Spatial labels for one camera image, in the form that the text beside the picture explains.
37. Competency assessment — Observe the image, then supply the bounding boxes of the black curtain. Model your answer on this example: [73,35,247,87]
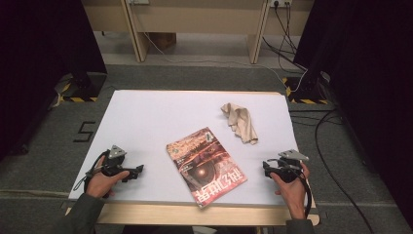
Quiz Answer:
[293,0,413,228]
[0,0,108,160]

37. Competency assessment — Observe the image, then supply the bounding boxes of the black stand base hazard tape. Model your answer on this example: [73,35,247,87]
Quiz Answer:
[53,71,108,103]
[282,71,330,105]

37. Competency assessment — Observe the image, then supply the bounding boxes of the right hand-held gripper cable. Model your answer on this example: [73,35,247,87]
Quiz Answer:
[266,158,314,219]

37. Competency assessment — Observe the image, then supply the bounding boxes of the beige textured cloth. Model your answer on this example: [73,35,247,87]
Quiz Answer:
[220,102,259,145]

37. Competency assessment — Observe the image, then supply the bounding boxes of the cardboard box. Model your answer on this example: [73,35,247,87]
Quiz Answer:
[152,32,177,51]

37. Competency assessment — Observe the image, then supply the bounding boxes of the light wooden desk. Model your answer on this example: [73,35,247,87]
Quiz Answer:
[81,0,315,64]

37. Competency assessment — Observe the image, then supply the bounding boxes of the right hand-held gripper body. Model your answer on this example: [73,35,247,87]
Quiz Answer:
[271,148,310,183]

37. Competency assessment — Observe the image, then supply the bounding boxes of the white table cover sheet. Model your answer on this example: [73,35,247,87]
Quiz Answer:
[67,89,316,209]

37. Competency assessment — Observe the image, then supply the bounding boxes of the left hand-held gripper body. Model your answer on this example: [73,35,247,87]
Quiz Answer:
[100,144,131,177]

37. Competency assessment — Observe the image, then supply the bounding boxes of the person's right hand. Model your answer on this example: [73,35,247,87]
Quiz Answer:
[270,162,311,220]

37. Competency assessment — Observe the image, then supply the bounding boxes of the hand-held gripper cable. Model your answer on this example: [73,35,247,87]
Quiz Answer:
[72,150,111,193]
[266,158,314,219]

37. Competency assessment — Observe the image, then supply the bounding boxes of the person's left hand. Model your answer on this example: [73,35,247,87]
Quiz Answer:
[85,155,131,199]

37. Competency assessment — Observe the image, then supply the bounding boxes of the black power cable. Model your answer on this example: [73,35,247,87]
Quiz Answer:
[262,36,309,72]
[277,1,293,71]
[274,1,298,55]

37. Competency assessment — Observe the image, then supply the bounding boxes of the thick black floor cable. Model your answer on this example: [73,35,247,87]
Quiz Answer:
[314,110,376,234]

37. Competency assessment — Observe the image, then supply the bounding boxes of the thin black floor cables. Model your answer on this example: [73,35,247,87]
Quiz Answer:
[288,108,345,127]

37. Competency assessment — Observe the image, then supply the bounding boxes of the left hand-held gripper cable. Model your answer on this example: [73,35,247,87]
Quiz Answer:
[72,150,111,193]

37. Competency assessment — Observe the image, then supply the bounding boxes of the wooden table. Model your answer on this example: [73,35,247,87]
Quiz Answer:
[64,89,320,227]

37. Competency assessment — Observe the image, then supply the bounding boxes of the glossy illustrated magazine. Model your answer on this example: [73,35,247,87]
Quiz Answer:
[166,126,248,209]

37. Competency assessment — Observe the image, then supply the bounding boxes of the white floor cable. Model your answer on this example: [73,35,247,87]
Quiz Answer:
[142,32,310,96]

